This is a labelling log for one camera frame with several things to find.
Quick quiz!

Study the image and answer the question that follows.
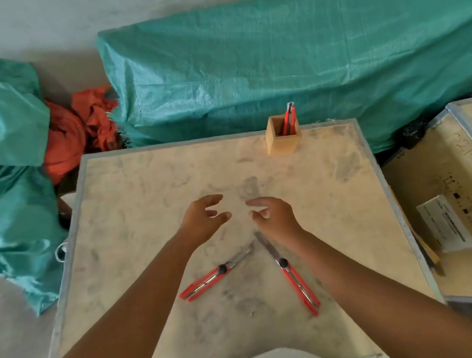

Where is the person's left hand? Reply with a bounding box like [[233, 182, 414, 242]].
[[171, 192, 238, 252]]

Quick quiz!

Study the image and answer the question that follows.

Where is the orange cloth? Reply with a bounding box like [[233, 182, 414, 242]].
[[32, 82, 132, 187]]

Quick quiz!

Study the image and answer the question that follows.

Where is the red utility knife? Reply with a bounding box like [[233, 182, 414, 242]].
[[173, 245, 260, 305], [276, 101, 301, 138], [253, 222, 324, 326]]

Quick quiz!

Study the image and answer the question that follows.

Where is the person's right hand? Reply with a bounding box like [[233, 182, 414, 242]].
[[244, 191, 311, 256]]

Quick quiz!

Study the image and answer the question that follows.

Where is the plywood table with metal edge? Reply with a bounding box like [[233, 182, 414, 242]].
[[13, 103, 455, 358]]

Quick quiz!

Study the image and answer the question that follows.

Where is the large green tarp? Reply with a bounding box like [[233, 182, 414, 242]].
[[90, 0, 472, 195]]

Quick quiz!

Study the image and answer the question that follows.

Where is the brown cardboard piece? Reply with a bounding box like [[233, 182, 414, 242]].
[[391, 184, 444, 278]]

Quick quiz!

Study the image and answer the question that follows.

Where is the white paper label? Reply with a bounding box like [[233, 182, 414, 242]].
[[414, 189, 472, 258]]

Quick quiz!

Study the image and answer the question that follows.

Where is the small wooden box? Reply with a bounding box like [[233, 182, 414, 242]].
[[262, 111, 305, 158]]

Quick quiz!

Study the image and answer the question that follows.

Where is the person's left forearm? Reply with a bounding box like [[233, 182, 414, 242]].
[[0, 230, 221, 358]]

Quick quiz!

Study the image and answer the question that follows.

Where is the black plastic bag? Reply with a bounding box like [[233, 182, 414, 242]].
[[390, 114, 433, 152]]

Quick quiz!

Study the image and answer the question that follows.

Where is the person's right forearm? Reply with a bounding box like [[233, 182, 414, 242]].
[[288, 201, 472, 358]]

